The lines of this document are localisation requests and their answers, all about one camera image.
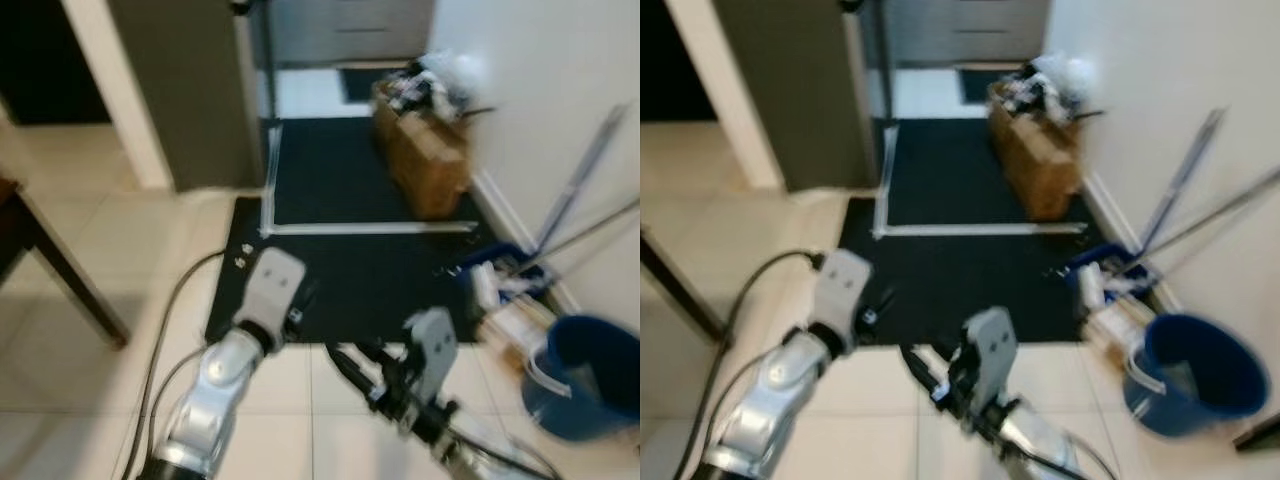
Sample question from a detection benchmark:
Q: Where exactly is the large black floor mat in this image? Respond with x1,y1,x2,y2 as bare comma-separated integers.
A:
838,117,1181,347
205,117,579,347

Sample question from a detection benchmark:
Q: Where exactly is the blue dustpan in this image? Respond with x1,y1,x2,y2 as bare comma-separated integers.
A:
452,242,553,303
1062,242,1161,303

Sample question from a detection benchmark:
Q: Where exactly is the blue plastic bucket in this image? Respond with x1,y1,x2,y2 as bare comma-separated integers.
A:
520,314,641,443
1122,312,1273,439

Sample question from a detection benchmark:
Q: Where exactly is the brown cardboard box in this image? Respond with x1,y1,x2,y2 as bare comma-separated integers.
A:
372,80,475,222
988,80,1085,222

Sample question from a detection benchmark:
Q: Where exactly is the grey door panel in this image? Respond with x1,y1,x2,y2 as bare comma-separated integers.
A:
104,0,267,193
712,0,881,193

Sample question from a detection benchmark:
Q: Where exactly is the small dark doormat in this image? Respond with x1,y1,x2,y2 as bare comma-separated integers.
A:
338,66,421,103
956,67,1031,104

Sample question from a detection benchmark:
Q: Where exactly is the dark wooden table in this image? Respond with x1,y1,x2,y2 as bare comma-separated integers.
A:
0,176,131,351

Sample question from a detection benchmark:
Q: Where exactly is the grey drawer cabinet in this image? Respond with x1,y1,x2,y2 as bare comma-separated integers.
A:
870,0,1053,69
250,0,437,69

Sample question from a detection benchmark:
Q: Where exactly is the white plastic bag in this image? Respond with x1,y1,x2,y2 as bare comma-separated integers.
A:
1032,52,1099,107
418,50,489,105

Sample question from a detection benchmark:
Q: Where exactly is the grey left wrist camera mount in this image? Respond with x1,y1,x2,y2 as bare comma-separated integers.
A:
810,248,874,353
234,247,307,347

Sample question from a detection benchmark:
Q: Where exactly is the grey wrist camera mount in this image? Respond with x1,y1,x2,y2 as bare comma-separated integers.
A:
234,247,307,347
964,307,1019,407
810,248,874,353
404,308,459,403

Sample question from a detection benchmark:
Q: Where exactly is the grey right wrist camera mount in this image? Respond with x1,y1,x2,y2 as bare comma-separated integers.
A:
404,308,459,403
964,307,1019,407

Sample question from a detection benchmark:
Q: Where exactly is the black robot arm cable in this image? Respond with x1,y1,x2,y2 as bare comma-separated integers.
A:
120,250,229,480
674,249,823,480

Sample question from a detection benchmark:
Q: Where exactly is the thin metal broom handle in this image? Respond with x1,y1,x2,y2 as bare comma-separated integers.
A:
510,198,641,276
1120,178,1280,276

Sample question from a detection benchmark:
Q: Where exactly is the white door frame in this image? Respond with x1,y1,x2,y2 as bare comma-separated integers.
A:
60,0,177,191
664,0,787,191

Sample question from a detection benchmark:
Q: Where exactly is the grey blue mop handle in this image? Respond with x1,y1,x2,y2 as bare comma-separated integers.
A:
1140,106,1229,253
534,104,633,253

